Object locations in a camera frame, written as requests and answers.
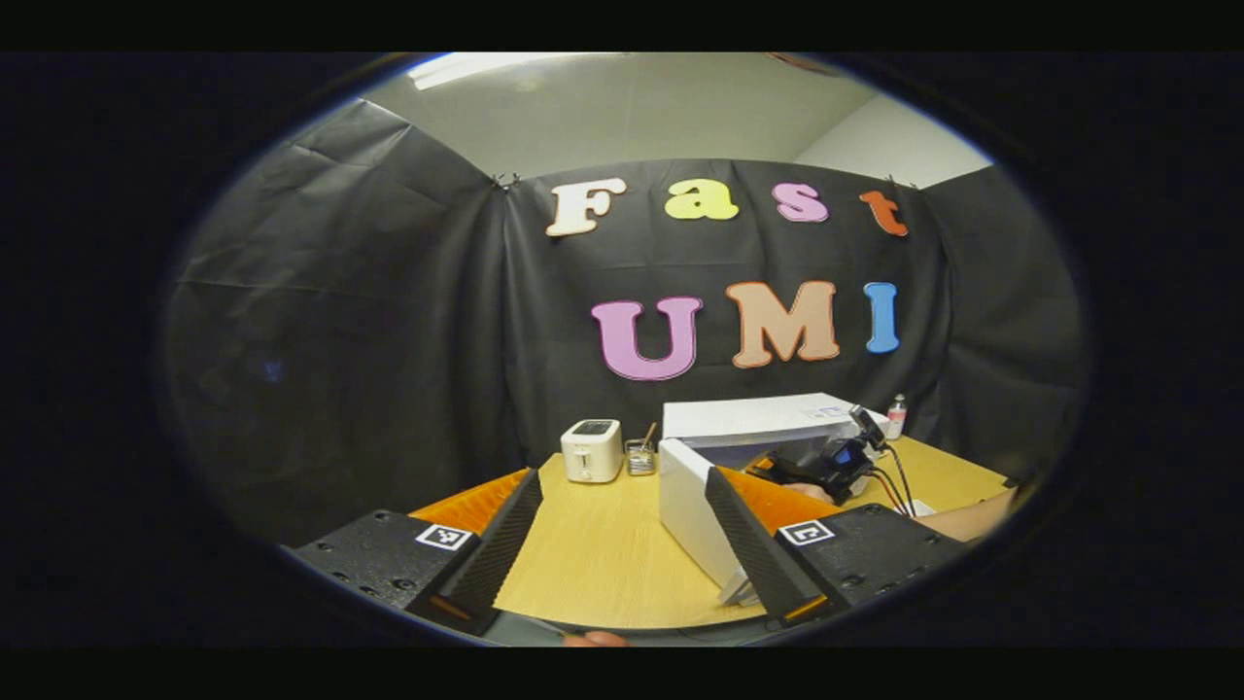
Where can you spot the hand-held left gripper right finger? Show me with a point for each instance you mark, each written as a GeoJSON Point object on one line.
{"type": "Point", "coordinates": [753, 554]}

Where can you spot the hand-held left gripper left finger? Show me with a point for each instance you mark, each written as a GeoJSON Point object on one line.
{"type": "Point", "coordinates": [496, 554]}

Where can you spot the white microwave oven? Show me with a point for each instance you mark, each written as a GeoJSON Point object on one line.
{"type": "Point", "coordinates": [690, 506]}

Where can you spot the small clear bottle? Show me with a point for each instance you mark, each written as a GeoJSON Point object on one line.
{"type": "Point", "coordinates": [896, 420]}

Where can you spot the white toaster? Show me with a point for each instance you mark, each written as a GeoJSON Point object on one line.
{"type": "Point", "coordinates": [591, 452]}

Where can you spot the small jar with sticks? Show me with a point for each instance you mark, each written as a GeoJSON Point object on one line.
{"type": "Point", "coordinates": [639, 459]}

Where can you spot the black backdrop cloth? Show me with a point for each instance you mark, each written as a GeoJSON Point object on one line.
{"type": "Point", "coordinates": [369, 340]}

